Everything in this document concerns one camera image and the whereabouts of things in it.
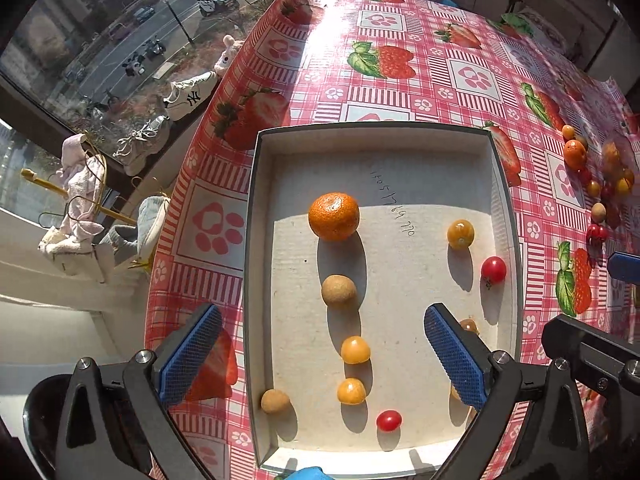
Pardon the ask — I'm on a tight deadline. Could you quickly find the light blue object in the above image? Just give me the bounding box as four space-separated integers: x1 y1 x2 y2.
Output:
272 466 327 480

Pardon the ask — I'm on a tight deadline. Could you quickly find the strawberry print checkered tablecloth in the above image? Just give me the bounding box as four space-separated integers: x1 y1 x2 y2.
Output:
144 0 640 480

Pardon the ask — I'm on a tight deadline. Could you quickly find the white cloth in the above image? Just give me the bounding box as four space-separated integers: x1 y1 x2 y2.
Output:
39 220 108 282

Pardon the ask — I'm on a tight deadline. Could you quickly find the large orange mandarin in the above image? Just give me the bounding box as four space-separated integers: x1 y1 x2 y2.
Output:
308 192 361 242

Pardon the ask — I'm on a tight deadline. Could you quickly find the white plush slipper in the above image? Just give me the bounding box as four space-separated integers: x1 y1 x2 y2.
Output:
214 34 246 78

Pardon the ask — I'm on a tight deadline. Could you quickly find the clear plastic bag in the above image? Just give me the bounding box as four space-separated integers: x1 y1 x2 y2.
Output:
600 77 640 203

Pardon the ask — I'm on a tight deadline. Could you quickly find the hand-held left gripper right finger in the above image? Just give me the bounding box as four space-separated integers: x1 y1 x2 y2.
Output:
424 303 591 480

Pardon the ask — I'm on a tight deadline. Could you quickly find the grey white sneaker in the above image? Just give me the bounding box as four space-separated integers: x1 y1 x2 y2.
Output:
112 115 171 177

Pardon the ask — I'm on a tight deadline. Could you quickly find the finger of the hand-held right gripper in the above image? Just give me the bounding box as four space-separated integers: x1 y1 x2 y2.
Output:
541 314 640 403
607 252 640 285

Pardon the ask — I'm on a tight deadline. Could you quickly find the grey sock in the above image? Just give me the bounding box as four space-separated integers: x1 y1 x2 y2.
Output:
97 225 141 272

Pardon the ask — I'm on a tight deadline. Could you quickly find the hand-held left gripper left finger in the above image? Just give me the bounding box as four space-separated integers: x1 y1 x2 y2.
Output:
55 302 236 480

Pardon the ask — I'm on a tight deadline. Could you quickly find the shallow grey cardboard box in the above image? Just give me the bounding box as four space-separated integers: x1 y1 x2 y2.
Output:
242 121 525 472

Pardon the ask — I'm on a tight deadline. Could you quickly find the dark round object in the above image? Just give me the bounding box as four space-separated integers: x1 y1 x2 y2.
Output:
22 374 76 480

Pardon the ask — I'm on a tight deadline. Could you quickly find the pink cloth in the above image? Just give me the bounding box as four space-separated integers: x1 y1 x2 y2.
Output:
54 134 103 198

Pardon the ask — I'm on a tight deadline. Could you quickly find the white sock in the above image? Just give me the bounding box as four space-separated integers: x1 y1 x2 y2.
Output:
134 195 169 267

